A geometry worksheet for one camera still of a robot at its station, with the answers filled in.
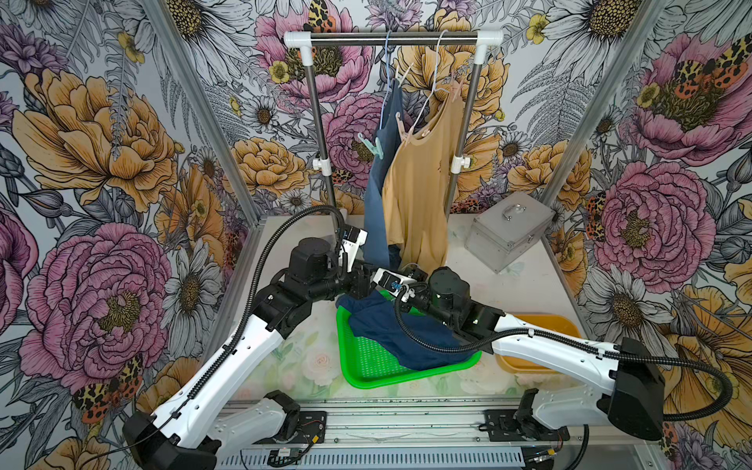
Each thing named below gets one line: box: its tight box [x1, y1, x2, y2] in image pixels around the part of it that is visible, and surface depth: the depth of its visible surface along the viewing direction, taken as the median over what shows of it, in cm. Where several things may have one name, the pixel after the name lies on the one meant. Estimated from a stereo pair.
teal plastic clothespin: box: [357, 132, 384, 160], surface depth 63 cm
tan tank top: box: [381, 90, 464, 274], surface depth 79 cm
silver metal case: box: [464, 190, 556, 275], surface depth 102 cm
